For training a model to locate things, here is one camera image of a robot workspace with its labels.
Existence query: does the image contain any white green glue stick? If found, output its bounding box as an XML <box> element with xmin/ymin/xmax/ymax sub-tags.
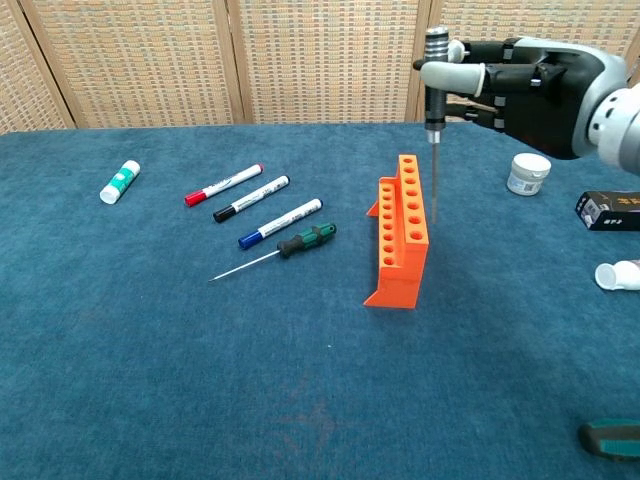
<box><xmin>99</xmin><ymin>159</ymin><xmax>142</xmax><ymax>205</ymax></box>

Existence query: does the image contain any woven wooden folding screen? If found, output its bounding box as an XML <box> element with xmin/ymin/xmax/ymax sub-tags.
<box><xmin>0</xmin><ymin>0</ymin><xmax>640</xmax><ymax>135</ymax></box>

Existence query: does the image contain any thick-shaft green black screwdriver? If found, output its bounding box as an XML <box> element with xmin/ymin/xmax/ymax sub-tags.
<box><xmin>578</xmin><ymin>418</ymin><xmax>640</xmax><ymax>462</ymax></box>

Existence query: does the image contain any black cardboard box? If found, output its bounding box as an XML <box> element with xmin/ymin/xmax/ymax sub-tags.
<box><xmin>574</xmin><ymin>190</ymin><xmax>640</xmax><ymax>232</ymax></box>

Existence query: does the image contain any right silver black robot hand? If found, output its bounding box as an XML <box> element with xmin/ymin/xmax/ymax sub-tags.
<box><xmin>412</xmin><ymin>37</ymin><xmax>629</xmax><ymax>161</ymax></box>

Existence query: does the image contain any blue cap whiteboard marker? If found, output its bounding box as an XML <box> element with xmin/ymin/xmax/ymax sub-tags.
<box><xmin>237</xmin><ymin>198</ymin><xmax>324</xmax><ymax>250</ymax></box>

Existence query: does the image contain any orange tool rack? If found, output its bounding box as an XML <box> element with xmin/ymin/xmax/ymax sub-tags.
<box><xmin>363</xmin><ymin>154</ymin><xmax>431</xmax><ymax>312</ymax></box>

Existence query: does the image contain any blue carpet table mat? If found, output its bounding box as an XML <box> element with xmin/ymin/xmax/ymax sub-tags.
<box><xmin>0</xmin><ymin>117</ymin><xmax>640</xmax><ymax>480</ymax></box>

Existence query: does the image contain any thin-shaft green black screwdriver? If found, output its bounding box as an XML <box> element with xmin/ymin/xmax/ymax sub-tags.
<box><xmin>208</xmin><ymin>222</ymin><xmax>338</xmax><ymax>284</ymax></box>

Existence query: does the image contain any white floral toothpaste tube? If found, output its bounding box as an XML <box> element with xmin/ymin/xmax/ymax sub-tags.
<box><xmin>594</xmin><ymin>259</ymin><xmax>640</xmax><ymax>292</ymax></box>

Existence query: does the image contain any black silver precision screwdriver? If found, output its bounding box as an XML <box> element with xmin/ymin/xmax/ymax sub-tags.
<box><xmin>423</xmin><ymin>25</ymin><xmax>453</xmax><ymax>224</ymax></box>

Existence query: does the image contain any black cap whiteboard marker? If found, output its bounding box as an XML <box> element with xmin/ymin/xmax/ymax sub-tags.
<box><xmin>212</xmin><ymin>175</ymin><xmax>291</xmax><ymax>224</ymax></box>

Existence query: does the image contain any white round jar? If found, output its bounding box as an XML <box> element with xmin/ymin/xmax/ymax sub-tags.
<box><xmin>506</xmin><ymin>152</ymin><xmax>552</xmax><ymax>197</ymax></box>

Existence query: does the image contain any red cap whiteboard marker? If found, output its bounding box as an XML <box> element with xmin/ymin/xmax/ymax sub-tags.
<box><xmin>184</xmin><ymin>163</ymin><xmax>265</xmax><ymax>208</ymax></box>

